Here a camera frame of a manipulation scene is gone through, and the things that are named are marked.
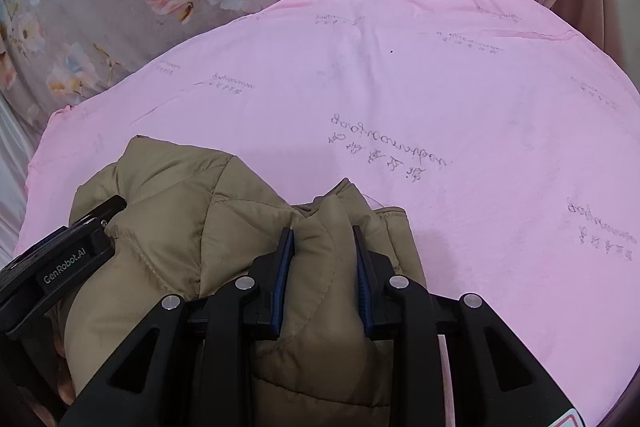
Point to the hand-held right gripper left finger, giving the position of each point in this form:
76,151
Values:
285,267

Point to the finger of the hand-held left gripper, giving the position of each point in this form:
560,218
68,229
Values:
102,209

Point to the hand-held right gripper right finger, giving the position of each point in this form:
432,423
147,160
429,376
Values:
361,277

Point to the khaki padded jacket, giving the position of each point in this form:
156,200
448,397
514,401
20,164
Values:
175,217

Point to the person's left hand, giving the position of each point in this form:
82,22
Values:
65,387

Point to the white satin cloth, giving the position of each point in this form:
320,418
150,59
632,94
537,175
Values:
12,177

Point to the pink printed blanket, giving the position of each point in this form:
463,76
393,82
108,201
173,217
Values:
450,107

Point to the grey floral bedsheet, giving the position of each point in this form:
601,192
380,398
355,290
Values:
100,7

